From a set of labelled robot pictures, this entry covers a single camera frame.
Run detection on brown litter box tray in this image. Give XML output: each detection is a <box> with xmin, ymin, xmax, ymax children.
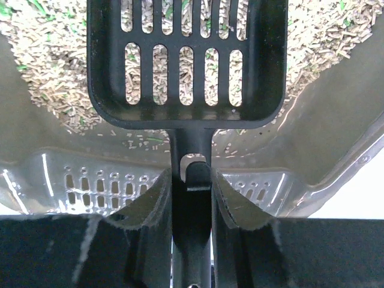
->
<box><xmin>1</xmin><ymin>25</ymin><xmax>383</xmax><ymax>219</ymax></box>

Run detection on black litter scoop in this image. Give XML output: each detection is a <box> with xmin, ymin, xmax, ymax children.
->
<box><xmin>86</xmin><ymin>1</ymin><xmax>289</xmax><ymax>287</ymax></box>

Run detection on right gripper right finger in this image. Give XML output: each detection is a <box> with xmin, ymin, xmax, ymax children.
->
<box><xmin>212</xmin><ymin>172</ymin><xmax>383</xmax><ymax>287</ymax></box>

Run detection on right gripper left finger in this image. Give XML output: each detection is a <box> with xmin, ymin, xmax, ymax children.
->
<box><xmin>1</xmin><ymin>170</ymin><xmax>172</xmax><ymax>287</ymax></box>

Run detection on cat litter pellets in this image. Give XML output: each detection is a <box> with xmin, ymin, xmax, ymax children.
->
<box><xmin>1</xmin><ymin>1</ymin><xmax>383</xmax><ymax>157</ymax></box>

